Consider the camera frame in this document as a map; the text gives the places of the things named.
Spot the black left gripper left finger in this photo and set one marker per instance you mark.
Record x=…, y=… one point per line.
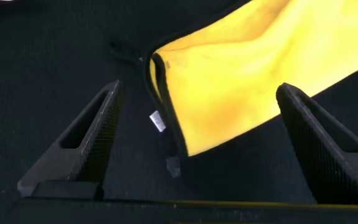
x=82, y=168

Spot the yellow towel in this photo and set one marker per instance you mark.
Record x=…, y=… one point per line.
x=244, y=84

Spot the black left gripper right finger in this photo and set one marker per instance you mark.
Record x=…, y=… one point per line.
x=331, y=168

